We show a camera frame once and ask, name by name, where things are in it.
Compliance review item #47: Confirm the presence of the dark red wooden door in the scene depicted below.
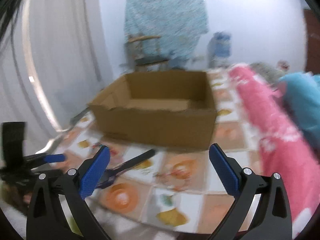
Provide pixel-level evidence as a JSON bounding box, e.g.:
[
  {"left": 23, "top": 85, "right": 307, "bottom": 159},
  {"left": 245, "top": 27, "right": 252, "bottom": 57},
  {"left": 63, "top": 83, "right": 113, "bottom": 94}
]
[{"left": 304, "top": 9, "right": 320, "bottom": 74}]

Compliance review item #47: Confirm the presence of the water dispenser with bottle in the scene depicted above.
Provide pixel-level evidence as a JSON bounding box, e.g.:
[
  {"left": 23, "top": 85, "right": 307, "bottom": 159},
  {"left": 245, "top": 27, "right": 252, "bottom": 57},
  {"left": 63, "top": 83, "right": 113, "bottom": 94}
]
[{"left": 207, "top": 31, "right": 231, "bottom": 69}]

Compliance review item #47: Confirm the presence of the white curtain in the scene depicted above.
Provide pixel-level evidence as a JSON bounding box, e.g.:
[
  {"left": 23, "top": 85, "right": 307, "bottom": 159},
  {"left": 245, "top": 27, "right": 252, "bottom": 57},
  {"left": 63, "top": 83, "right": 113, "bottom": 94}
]
[{"left": 1, "top": 0, "right": 113, "bottom": 155}]

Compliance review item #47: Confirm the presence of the dark blue wrist watch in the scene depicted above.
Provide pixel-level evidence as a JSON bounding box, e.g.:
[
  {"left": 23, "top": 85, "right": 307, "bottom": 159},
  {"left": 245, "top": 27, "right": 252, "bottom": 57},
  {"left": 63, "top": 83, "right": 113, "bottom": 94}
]
[{"left": 95, "top": 149, "right": 156, "bottom": 189}]

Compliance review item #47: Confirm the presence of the pink floral blanket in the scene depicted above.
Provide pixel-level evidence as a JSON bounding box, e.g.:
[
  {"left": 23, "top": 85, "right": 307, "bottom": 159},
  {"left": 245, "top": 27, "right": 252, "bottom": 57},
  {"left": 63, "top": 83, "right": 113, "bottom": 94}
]
[{"left": 228, "top": 63, "right": 319, "bottom": 238}]

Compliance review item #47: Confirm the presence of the blue quilt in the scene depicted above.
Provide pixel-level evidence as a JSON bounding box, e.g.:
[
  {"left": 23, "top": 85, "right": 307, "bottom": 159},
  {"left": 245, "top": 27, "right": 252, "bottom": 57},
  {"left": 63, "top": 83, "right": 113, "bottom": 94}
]
[{"left": 278, "top": 72, "right": 319, "bottom": 151}]

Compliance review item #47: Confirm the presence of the grey blanket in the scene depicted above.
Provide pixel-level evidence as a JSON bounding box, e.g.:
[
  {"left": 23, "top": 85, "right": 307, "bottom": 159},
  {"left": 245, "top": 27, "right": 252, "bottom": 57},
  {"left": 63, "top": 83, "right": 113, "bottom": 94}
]
[{"left": 250, "top": 62, "right": 286, "bottom": 86}]

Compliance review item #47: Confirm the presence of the wooden chair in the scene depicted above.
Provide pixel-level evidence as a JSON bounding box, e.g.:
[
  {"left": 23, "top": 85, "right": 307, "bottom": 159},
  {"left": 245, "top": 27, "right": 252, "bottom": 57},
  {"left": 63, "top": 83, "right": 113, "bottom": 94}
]
[{"left": 126, "top": 34, "right": 169, "bottom": 72}]

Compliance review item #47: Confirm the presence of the brown cardboard box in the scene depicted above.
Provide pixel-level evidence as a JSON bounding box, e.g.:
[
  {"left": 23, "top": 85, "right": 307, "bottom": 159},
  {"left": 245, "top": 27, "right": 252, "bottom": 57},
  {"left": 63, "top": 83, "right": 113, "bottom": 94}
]
[{"left": 88, "top": 70, "right": 217, "bottom": 150}]

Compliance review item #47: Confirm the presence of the ginkgo patterned bed sheet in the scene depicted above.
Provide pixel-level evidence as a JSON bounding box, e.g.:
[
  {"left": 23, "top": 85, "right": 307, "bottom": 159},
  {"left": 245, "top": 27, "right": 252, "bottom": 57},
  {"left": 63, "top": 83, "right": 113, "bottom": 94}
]
[{"left": 56, "top": 69, "right": 263, "bottom": 234}]

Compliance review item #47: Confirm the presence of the teal patterned wall cloth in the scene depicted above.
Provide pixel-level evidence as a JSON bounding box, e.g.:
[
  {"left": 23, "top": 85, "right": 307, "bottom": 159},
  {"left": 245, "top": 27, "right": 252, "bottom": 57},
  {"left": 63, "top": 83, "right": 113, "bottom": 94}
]
[{"left": 124, "top": 0, "right": 208, "bottom": 61}]

